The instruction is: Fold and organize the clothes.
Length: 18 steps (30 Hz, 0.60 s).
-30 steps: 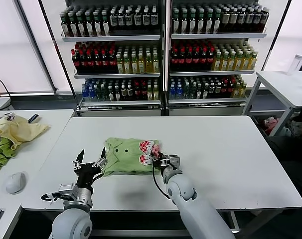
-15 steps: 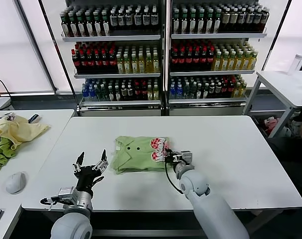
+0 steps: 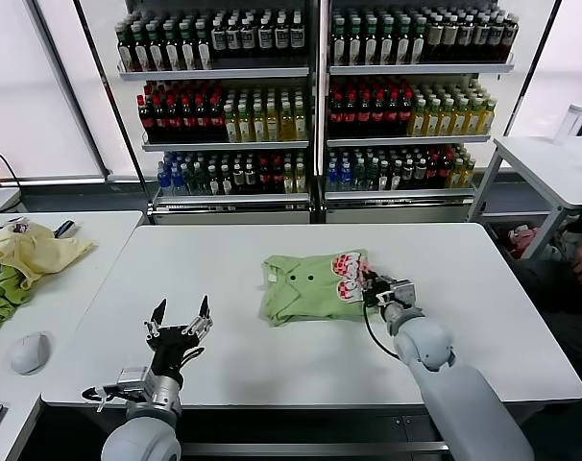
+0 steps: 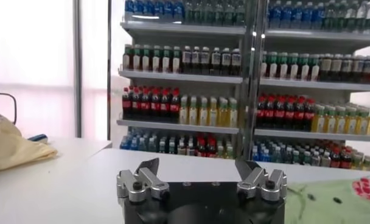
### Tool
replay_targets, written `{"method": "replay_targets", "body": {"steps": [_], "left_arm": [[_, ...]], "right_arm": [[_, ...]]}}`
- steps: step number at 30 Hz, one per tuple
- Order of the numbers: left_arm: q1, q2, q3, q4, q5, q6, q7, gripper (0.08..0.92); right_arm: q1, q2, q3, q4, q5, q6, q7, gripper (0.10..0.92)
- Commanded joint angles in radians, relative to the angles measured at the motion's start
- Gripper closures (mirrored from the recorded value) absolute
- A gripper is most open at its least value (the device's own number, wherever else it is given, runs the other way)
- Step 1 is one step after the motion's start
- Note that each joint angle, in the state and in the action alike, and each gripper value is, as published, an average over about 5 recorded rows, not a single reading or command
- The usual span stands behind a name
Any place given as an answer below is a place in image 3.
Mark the white computer mouse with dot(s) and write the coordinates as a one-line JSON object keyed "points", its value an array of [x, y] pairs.
{"points": [[29, 353]]}

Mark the green cap tea bottle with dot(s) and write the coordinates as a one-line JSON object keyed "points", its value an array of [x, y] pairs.
{"points": [[125, 53], [140, 53], [337, 48], [386, 48], [172, 52], [203, 51], [187, 52], [156, 53], [354, 48], [402, 47], [370, 48], [417, 47]]}

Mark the green polo shirt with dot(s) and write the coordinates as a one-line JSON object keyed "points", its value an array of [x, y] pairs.
{"points": [[310, 293]]}

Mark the white label dark bottle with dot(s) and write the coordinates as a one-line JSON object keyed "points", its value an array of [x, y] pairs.
{"points": [[248, 41], [281, 39], [233, 41], [297, 38], [265, 39], [218, 41]]}

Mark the small red label bottle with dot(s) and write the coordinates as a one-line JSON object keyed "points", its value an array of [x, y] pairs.
{"points": [[263, 181], [444, 174], [431, 175], [275, 181]]}

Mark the blue water bottle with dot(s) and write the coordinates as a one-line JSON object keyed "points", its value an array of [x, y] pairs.
{"points": [[345, 178], [163, 182], [331, 178], [177, 182]]}

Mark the small pale yellow bottle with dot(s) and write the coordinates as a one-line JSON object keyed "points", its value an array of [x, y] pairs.
{"points": [[468, 173], [456, 174], [287, 181], [299, 180]]}

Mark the yellow juice bottle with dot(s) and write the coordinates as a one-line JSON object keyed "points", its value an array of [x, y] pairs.
{"points": [[445, 121], [299, 125], [258, 127], [472, 120], [272, 126], [431, 122], [485, 120], [459, 121], [418, 122], [230, 127], [244, 127], [285, 126]]}

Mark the metal bottle shelf rack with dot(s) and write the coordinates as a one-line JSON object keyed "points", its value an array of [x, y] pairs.
{"points": [[214, 75], [416, 70]]}

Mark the red cap cola bottle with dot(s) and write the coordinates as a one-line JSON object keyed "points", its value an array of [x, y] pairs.
{"points": [[391, 117], [363, 117], [174, 122], [349, 117], [188, 122], [145, 122], [404, 116], [202, 122], [377, 117], [335, 117], [216, 122], [159, 122]]}

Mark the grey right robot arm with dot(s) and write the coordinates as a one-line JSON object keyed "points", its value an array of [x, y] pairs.
{"points": [[444, 384]]}

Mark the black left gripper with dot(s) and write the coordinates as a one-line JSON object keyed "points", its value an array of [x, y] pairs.
{"points": [[173, 346]]}

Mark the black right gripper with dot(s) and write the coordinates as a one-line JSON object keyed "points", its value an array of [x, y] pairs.
{"points": [[382, 290]]}

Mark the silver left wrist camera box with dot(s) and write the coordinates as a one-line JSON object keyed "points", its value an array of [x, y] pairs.
{"points": [[132, 381]]}

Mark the pale yellow garment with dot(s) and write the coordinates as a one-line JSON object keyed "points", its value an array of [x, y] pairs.
{"points": [[36, 249]]}

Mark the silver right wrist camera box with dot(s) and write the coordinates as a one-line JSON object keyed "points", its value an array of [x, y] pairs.
{"points": [[402, 293]]}

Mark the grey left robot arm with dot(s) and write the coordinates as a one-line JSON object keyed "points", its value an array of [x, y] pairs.
{"points": [[142, 432]]}

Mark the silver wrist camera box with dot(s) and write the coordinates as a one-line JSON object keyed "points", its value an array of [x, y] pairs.
{"points": [[402, 293], [132, 381]]}

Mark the grey green cloth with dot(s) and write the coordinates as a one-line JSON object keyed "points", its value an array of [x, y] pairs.
{"points": [[562, 245]]}

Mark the olive green garment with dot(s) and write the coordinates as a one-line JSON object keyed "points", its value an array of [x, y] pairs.
{"points": [[3, 288]]}

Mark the red pink cloth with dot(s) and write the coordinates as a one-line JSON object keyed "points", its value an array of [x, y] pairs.
{"points": [[521, 237]]}

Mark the white side table grey legs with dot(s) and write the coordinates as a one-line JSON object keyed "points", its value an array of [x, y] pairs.
{"points": [[550, 168]]}

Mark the black white handheld device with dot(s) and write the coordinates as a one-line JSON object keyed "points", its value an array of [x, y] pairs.
{"points": [[65, 228]]}

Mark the beige label dark bottle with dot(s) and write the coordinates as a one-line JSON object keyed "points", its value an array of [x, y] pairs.
{"points": [[433, 43], [508, 41], [479, 42], [448, 43], [464, 42], [494, 41]]}

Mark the small dark white cap bottle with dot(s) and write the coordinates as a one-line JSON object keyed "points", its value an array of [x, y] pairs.
{"points": [[419, 176], [395, 177], [213, 183], [249, 181], [237, 182], [407, 177], [226, 183]]}

